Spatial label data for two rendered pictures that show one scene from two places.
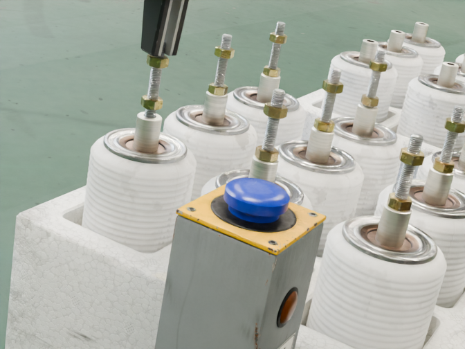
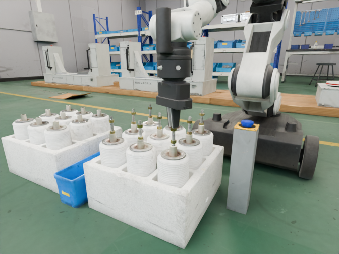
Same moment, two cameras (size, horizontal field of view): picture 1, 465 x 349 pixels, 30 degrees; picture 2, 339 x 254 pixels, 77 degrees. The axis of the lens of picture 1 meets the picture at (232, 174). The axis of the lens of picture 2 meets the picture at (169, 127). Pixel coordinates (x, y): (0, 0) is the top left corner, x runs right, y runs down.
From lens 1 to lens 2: 97 cm
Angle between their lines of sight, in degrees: 81
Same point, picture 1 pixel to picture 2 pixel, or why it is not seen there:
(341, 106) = (65, 143)
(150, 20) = (176, 118)
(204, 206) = (251, 128)
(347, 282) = (211, 141)
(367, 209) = not seen: hidden behind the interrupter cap
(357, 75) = (66, 131)
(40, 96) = not seen: outside the picture
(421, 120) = (87, 132)
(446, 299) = not seen: hidden behind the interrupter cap
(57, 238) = (192, 188)
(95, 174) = (184, 167)
